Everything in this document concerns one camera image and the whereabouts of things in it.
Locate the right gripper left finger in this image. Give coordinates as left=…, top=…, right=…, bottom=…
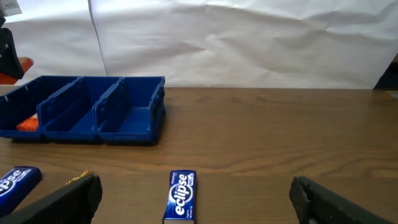
left=0, top=173, right=103, bottom=224

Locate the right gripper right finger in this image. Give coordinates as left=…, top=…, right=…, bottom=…
left=289, top=175, right=396, bottom=224

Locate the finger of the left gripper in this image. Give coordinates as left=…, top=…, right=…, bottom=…
left=0, top=27, right=25, bottom=80

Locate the orange candy box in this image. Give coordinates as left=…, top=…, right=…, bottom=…
left=0, top=57, right=34, bottom=85
left=16, top=113, right=40, bottom=132

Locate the gold wrapped candy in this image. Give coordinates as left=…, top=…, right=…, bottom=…
left=65, top=169, right=90, bottom=185

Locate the blue candy pack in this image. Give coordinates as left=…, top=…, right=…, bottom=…
left=162, top=169, right=197, bottom=224
left=0, top=166, right=43, bottom=218

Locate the blue tray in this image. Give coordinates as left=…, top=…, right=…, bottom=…
left=0, top=75, right=166, bottom=146

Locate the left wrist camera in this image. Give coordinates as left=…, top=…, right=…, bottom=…
left=0, top=0, right=22, bottom=17

